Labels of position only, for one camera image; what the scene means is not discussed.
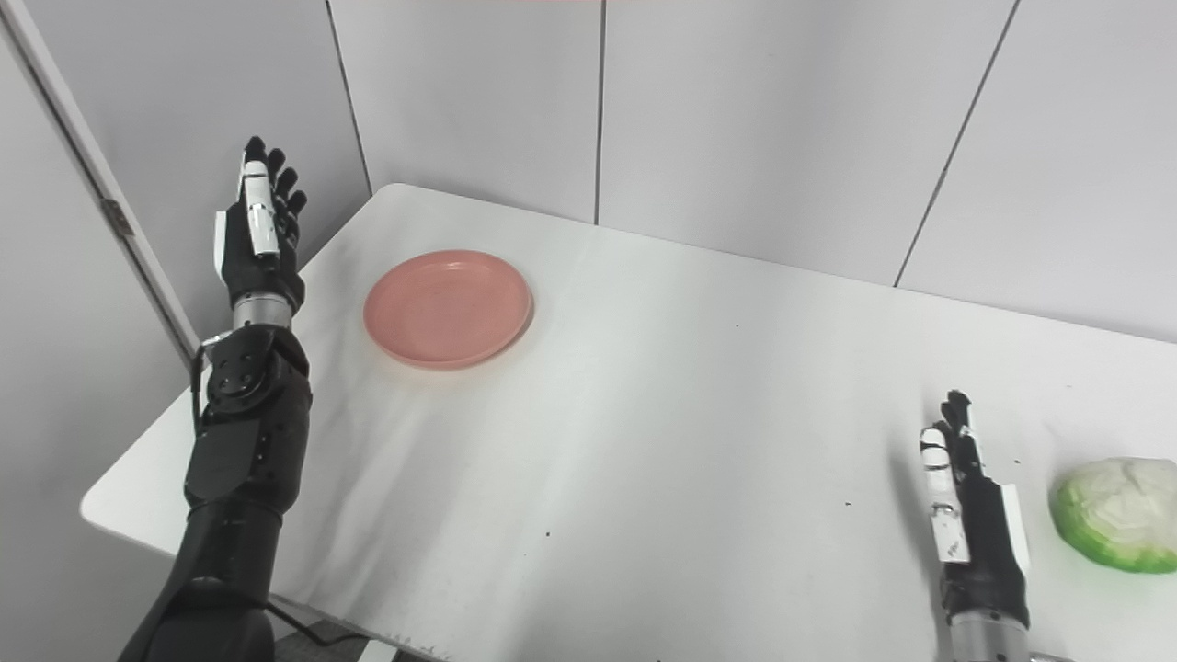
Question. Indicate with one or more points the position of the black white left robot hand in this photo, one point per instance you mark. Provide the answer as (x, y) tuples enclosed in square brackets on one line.
[(262, 267)]

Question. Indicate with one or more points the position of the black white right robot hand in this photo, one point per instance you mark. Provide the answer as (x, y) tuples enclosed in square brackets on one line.
[(984, 542)]

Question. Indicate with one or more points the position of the white green toy cabbage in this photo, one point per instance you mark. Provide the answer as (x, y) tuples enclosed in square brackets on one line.
[(1117, 515)]

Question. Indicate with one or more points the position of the pink round plate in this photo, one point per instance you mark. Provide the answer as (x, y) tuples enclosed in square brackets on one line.
[(448, 308)]

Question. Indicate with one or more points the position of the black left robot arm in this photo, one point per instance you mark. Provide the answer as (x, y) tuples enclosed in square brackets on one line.
[(239, 441)]

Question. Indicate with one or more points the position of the metal door hinge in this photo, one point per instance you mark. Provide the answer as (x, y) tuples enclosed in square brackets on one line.
[(117, 217)]

